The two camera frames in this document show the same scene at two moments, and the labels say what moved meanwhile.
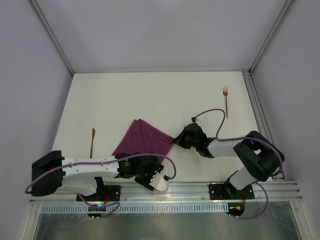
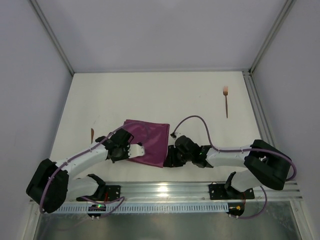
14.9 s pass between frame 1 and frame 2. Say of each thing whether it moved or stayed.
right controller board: stayed
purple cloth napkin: moved
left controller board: stayed
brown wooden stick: stayed
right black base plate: stayed
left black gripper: moved
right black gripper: moved
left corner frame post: stayed
